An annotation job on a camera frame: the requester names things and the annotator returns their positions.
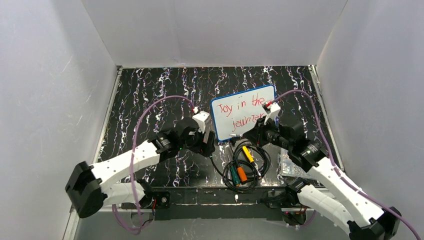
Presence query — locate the coiled black cable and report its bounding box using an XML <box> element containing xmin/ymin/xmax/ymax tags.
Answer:
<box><xmin>207</xmin><ymin>137</ymin><xmax>272</xmax><ymax>192</ymax></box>

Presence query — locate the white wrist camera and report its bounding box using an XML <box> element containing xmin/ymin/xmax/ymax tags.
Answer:
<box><xmin>192</xmin><ymin>106</ymin><xmax>211</xmax><ymax>133</ymax></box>
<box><xmin>262</xmin><ymin>101</ymin><xmax>281</xmax><ymax>125</ymax></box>

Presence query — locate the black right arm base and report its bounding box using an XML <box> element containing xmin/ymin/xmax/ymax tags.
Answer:
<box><xmin>257</xmin><ymin>190</ymin><xmax>317</xmax><ymax>229</ymax></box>

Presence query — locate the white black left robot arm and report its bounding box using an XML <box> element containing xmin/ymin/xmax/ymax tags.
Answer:
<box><xmin>65</xmin><ymin>111</ymin><xmax>215</xmax><ymax>219</ymax></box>

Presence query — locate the orange handled screwdriver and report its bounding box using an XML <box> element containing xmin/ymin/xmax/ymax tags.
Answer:
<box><xmin>230</xmin><ymin>147</ymin><xmax>248</xmax><ymax>184</ymax></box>

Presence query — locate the blue framed whiteboard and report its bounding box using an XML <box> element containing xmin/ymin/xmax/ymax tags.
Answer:
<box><xmin>210</xmin><ymin>84</ymin><xmax>276</xmax><ymax>141</ymax></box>

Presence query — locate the clear plastic screw box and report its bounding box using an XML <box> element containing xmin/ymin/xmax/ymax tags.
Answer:
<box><xmin>278</xmin><ymin>148</ymin><xmax>316</xmax><ymax>180</ymax></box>

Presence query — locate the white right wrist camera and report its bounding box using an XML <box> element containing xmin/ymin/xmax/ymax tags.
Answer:
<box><xmin>262</xmin><ymin>101</ymin><xmax>281</xmax><ymax>125</ymax></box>

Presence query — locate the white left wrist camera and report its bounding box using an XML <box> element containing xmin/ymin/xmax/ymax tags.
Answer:
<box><xmin>192</xmin><ymin>106</ymin><xmax>211</xmax><ymax>133</ymax></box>

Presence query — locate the green handled screwdriver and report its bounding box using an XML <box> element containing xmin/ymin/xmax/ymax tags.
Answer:
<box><xmin>228</xmin><ymin>156</ymin><xmax>241</xmax><ymax>187</ymax></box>

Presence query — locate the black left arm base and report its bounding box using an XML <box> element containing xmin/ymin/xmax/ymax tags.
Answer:
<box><xmin>130</xmin><ymin>190</ymin><xmax>171</xmax><ymax>228</ymax></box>

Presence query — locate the yellow handled screwdriver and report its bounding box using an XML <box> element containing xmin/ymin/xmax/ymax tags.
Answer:
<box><xmin>242</xmin><ymin>145</ymin><xmax>262</xmax><ymax>178</ymax></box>

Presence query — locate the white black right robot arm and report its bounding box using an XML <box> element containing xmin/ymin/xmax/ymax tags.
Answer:
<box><xmin>242</xmin><ymin>117</ymin><xmax>400</xmax><ymax>240</ymax></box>

